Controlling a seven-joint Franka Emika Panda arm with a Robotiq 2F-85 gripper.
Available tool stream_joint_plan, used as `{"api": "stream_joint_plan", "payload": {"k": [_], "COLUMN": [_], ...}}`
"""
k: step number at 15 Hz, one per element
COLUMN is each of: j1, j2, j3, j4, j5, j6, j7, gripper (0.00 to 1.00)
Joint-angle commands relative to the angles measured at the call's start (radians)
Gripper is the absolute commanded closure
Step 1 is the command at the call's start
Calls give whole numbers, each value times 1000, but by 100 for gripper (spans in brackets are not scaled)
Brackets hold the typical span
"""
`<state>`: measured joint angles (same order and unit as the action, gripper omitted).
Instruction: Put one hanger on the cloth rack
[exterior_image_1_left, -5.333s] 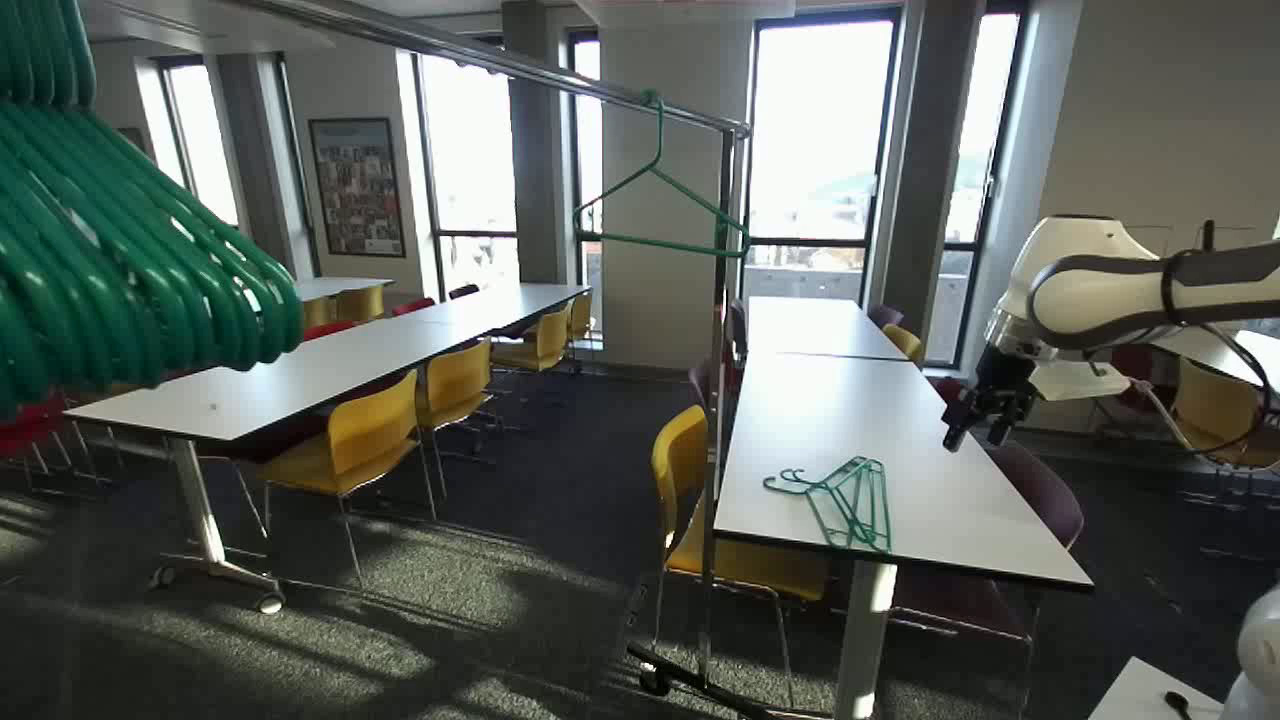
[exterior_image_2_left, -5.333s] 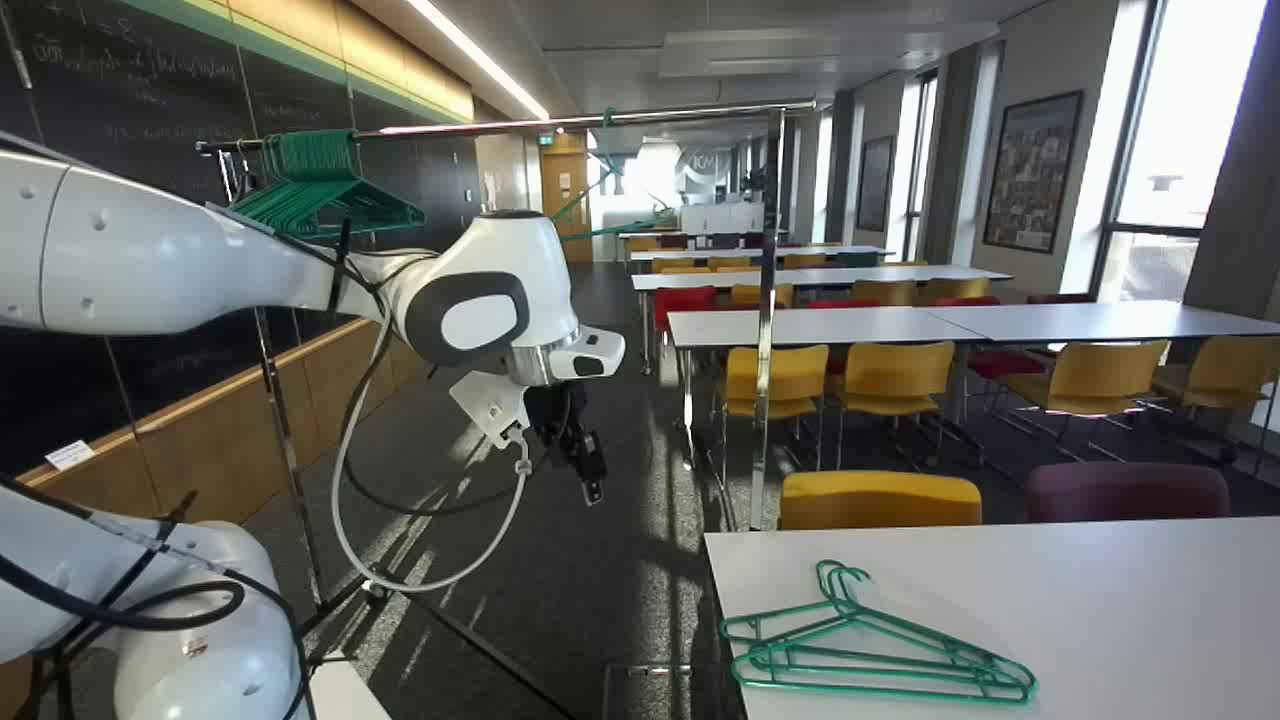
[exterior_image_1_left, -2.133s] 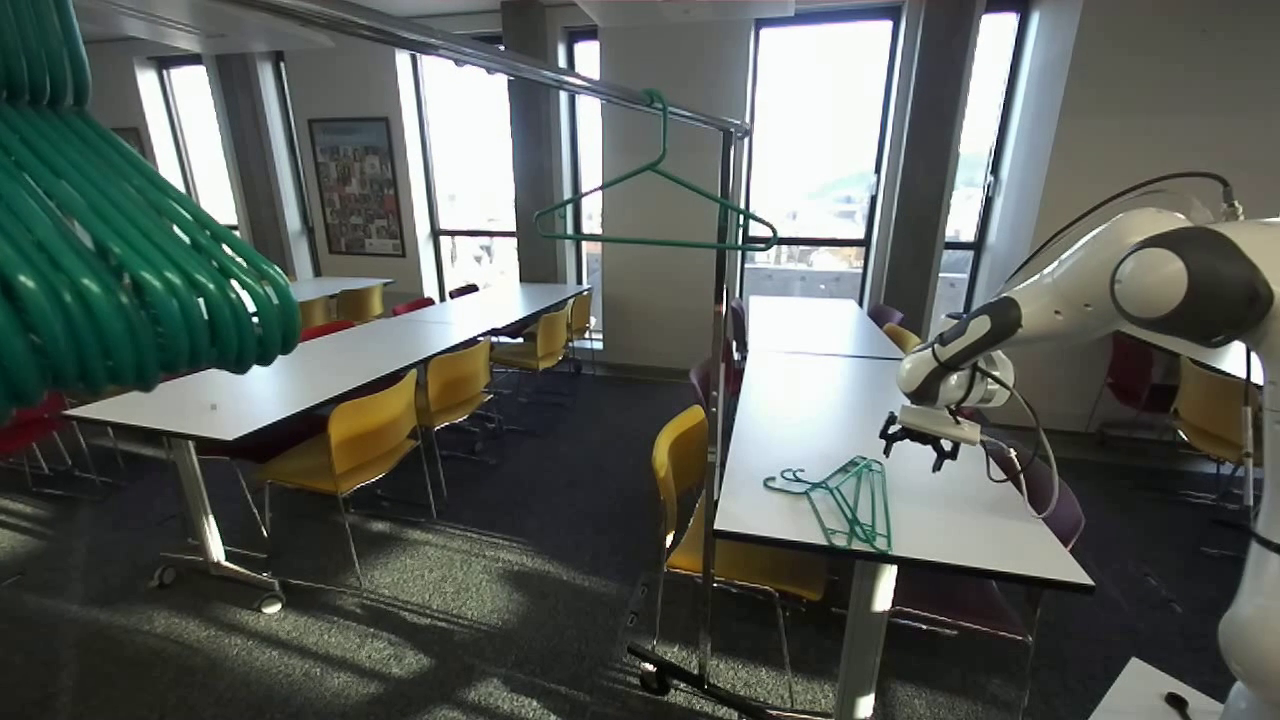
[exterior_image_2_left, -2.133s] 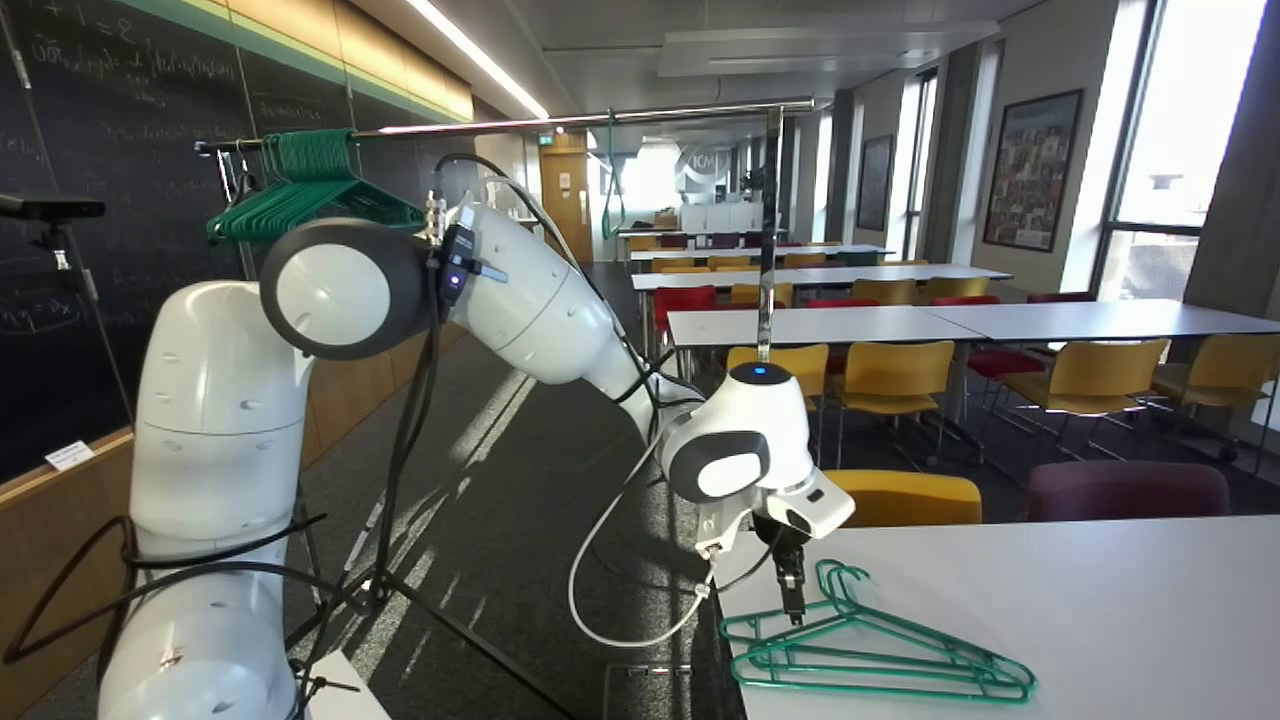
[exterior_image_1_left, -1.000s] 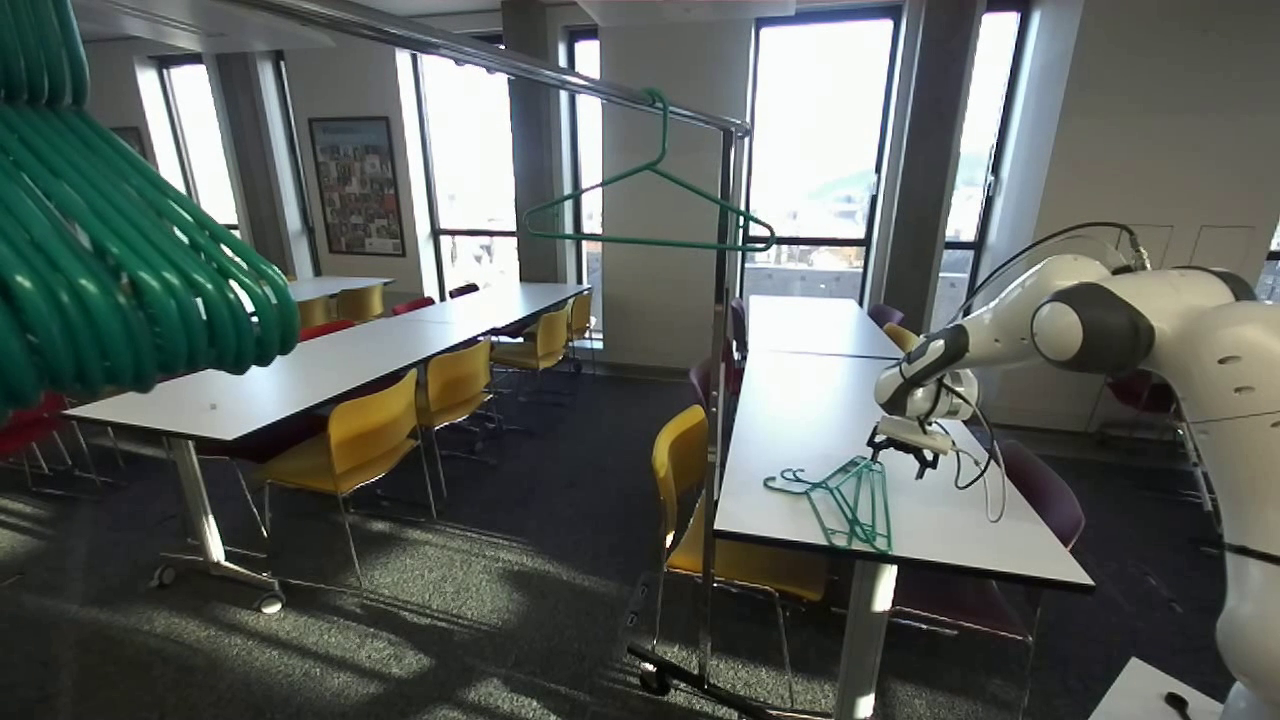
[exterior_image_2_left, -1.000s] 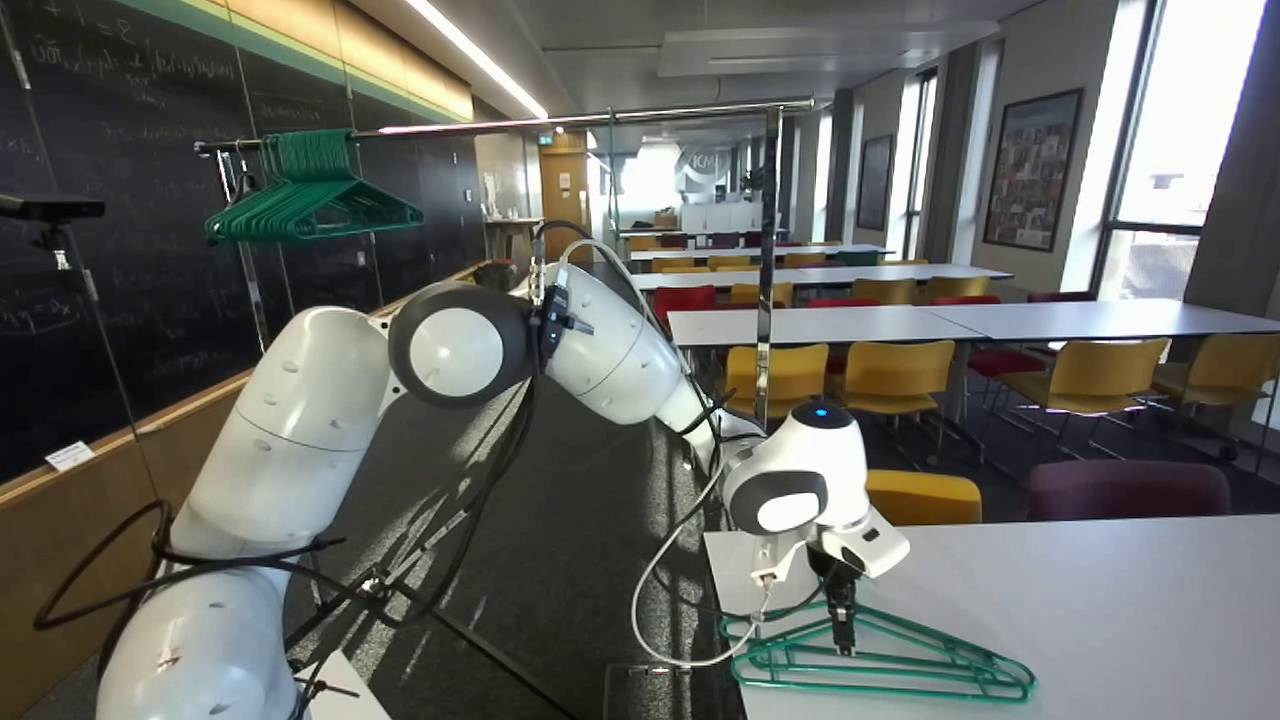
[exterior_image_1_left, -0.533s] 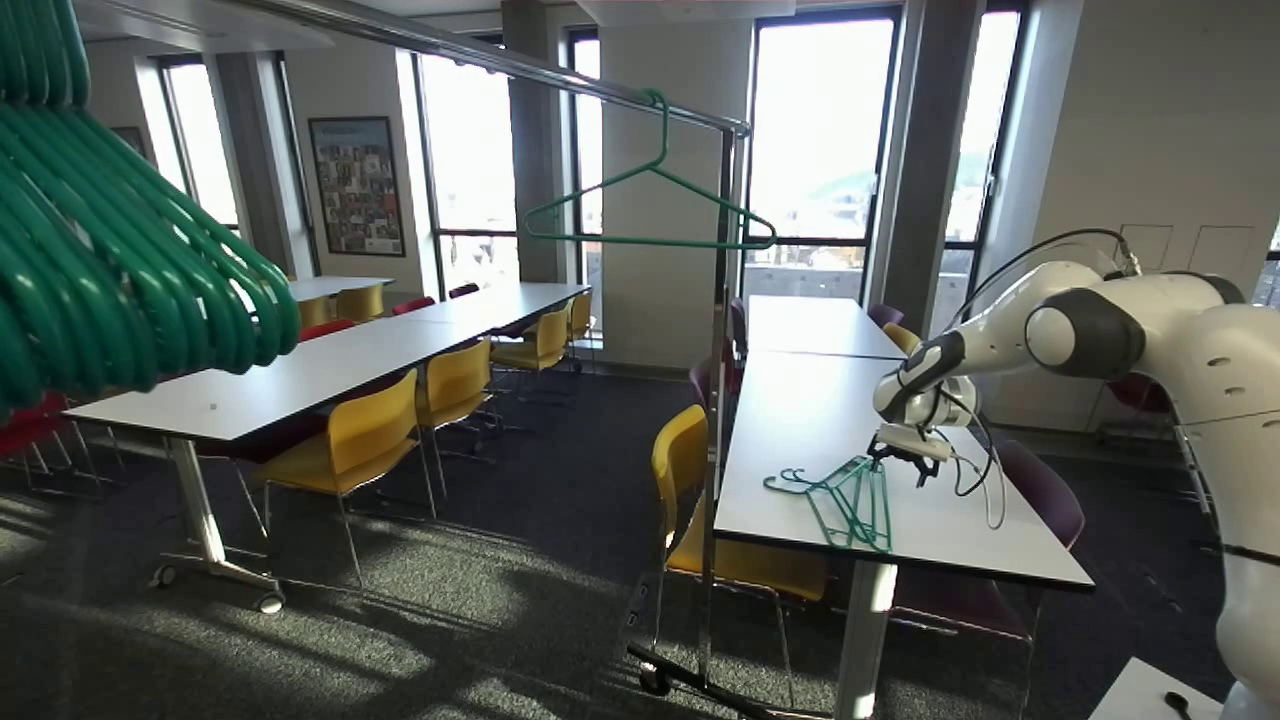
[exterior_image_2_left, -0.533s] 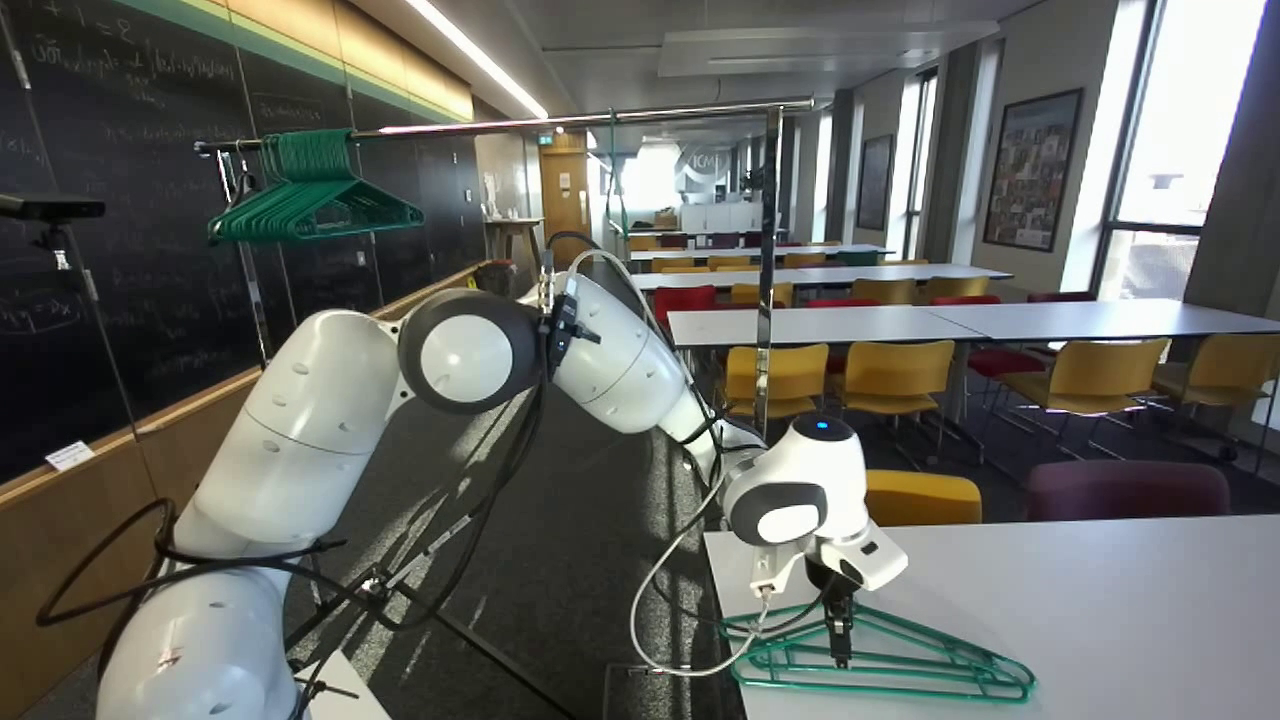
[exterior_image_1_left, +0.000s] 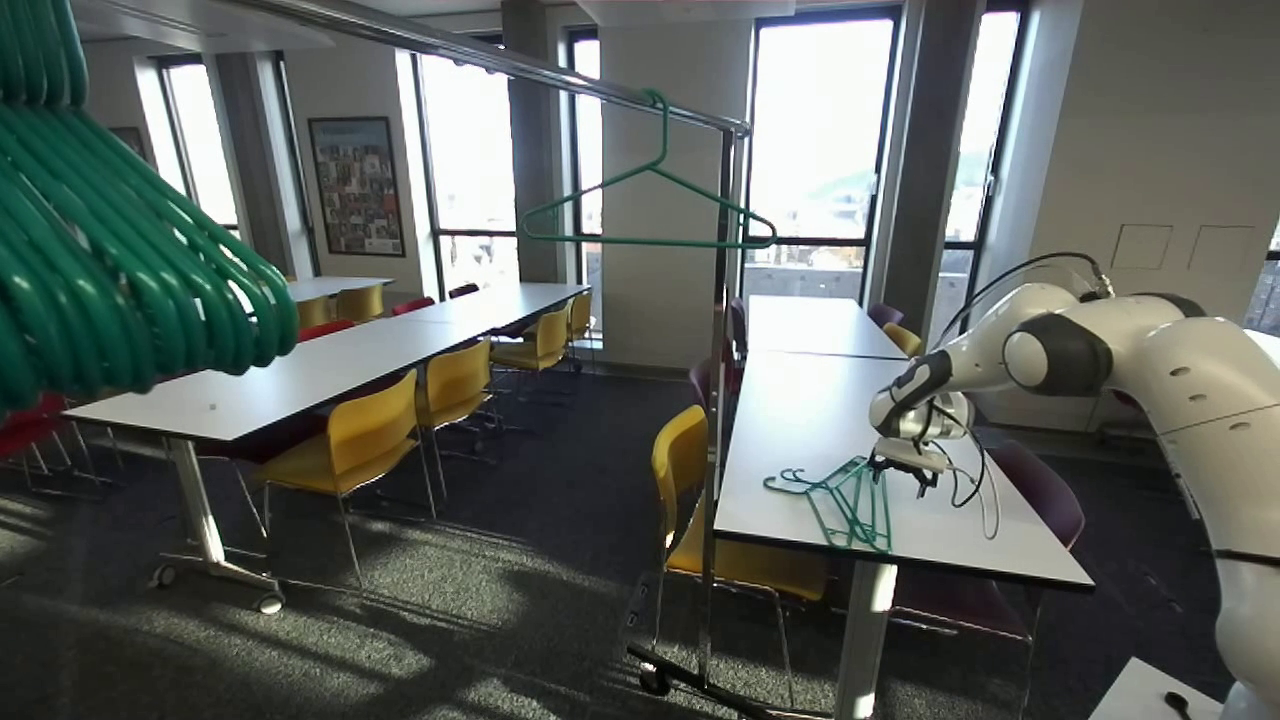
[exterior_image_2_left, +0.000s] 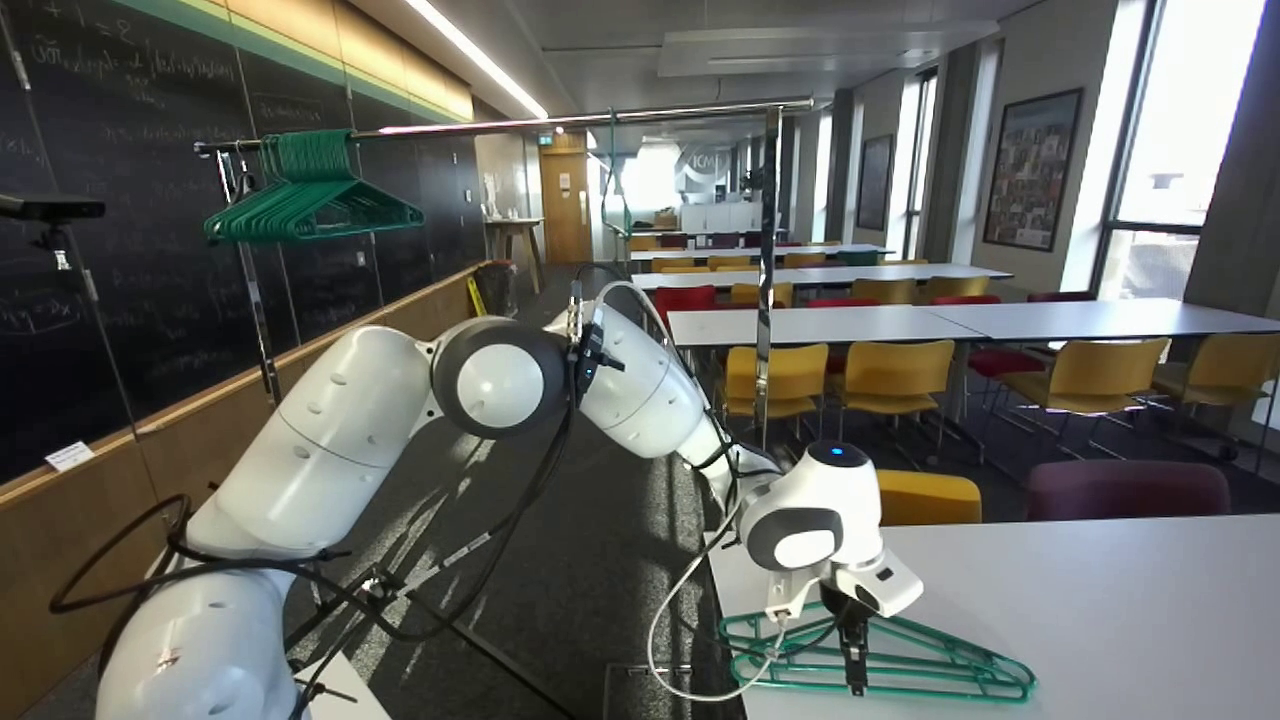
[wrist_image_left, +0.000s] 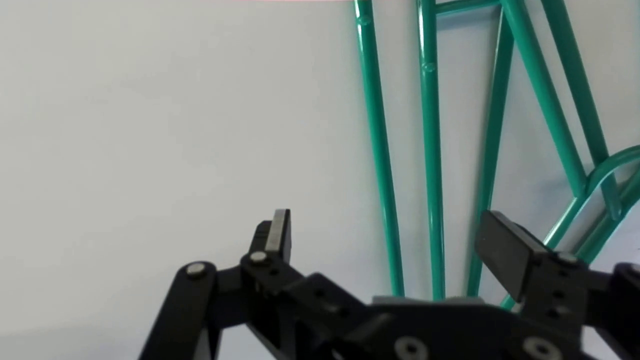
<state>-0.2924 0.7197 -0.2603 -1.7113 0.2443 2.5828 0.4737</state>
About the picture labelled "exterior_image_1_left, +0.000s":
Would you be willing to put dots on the purple chair right of table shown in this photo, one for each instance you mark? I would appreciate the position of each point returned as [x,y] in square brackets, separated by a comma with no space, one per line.
[1009,609]

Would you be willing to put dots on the yellow chair front left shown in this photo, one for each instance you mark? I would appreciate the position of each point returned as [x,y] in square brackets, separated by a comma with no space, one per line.
[363,442]

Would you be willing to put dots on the yellow chair near rack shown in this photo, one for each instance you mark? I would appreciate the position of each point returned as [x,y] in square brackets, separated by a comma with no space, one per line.
[683,474]

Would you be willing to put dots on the yellow chair far left row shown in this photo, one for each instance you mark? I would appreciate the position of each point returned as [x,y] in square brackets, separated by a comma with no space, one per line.
[537,344]

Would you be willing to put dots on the framed wall picture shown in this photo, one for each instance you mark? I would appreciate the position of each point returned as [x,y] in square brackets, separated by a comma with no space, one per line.
[357,187]

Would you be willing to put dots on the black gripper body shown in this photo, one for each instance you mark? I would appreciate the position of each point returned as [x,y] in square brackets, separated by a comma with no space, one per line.
[917,454]

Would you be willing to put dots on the metal clothes rack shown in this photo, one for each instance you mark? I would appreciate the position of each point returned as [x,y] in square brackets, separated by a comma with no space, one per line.
[468,52]

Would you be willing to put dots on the white far table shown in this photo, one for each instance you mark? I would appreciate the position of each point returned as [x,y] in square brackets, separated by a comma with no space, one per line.
[819,325]

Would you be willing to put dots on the long white left table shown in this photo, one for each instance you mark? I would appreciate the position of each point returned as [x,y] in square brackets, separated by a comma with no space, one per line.
[217,406]

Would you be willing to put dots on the green hangers on table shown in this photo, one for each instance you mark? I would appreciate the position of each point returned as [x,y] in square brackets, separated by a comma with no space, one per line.
[848,504]

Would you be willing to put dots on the bunch of green hangers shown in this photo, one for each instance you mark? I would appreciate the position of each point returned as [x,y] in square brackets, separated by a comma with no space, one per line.
[110,278]

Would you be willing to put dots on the green hanger on rack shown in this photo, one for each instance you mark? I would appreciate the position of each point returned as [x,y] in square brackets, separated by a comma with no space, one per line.
[636,201]

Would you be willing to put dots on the white table with hangers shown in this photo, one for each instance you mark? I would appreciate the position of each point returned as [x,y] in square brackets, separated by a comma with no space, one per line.
[809,412]

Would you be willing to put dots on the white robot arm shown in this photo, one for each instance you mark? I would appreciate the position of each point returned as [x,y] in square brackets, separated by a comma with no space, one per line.
[1210,399]

